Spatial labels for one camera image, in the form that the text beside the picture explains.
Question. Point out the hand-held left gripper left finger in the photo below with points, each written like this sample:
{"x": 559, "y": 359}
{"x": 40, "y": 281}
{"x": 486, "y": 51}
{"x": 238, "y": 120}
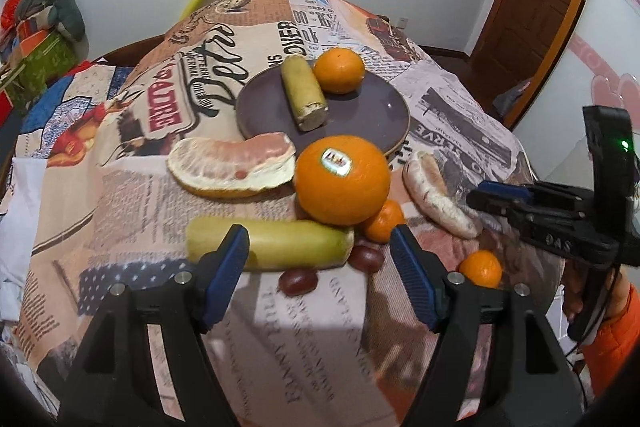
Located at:
{"x": 227, "y": 274}

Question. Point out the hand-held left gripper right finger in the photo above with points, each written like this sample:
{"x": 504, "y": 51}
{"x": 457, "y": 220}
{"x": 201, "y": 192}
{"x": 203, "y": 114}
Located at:
{"x": 412, "y": 277}

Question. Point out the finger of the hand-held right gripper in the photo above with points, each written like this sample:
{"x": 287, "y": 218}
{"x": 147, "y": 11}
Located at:
{"x": 495, "y": 209}
{"x": 502, "y": 190}

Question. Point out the person's right forearm orange sleeve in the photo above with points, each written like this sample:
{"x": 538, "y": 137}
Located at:
{"x": 617, "y": 342}

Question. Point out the person's right hand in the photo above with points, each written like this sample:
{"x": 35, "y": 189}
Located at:
{"x": 571, "y": 294}

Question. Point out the dark red grape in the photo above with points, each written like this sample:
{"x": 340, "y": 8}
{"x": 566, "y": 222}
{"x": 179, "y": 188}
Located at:
{"x": 298, "y": 282}
{"x": 367, "y": 258}

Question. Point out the small mandarin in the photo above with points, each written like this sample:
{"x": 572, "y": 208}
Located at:
{"x": 384, "y": 224}
{"x": 481, "y": 269}

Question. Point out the long sugarcane piece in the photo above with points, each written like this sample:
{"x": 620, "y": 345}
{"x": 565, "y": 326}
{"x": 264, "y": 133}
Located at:
{"x": 280, "y": 244}

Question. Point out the grey cloth bundle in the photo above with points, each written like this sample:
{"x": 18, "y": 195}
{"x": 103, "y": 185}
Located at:
{"x": 515, "y": 99}

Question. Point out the large peeled pomelo segment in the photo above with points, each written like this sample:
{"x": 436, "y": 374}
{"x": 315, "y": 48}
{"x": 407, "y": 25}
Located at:
{"x": 225, "y": 167}

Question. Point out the newspaper print tablecloth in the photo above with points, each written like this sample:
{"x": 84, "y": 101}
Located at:
{"x": 130, "y": 227}

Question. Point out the large orange with sticker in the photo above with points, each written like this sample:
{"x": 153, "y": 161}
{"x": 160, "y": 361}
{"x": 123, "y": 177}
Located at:
{"x": 342, "y": 187}

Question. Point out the dark purple plate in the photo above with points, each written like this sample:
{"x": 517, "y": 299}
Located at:
{"x": 360, "y": 117}

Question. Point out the short sugarcane piece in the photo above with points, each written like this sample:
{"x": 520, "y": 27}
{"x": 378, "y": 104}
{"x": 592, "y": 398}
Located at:
{"x": 302, "y": 89}

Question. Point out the medium orange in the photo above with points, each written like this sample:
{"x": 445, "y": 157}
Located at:
{"x": 339, "y": 71}

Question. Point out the white cloth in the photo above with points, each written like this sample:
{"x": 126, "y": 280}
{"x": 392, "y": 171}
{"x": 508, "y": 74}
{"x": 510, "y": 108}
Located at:
{"x": 17, "y": 232}

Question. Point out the patchwork quilt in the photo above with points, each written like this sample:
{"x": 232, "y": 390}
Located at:
{"x": 60, "y": 107}

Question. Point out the grey green plush cushion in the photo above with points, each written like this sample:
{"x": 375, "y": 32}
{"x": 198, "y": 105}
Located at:
{"x": 60, "y": 9}

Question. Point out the red plush toy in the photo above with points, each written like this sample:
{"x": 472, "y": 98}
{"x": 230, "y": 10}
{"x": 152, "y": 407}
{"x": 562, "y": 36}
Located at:
{"x": 10, "y": 9}

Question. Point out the pink heart wall decal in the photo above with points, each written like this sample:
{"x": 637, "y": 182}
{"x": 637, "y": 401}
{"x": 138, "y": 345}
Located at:
{"x": 617, "y": 89}

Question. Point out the wall outlet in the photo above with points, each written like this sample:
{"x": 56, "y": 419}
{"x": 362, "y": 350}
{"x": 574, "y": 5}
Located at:
{"x": 402, "y": 24}

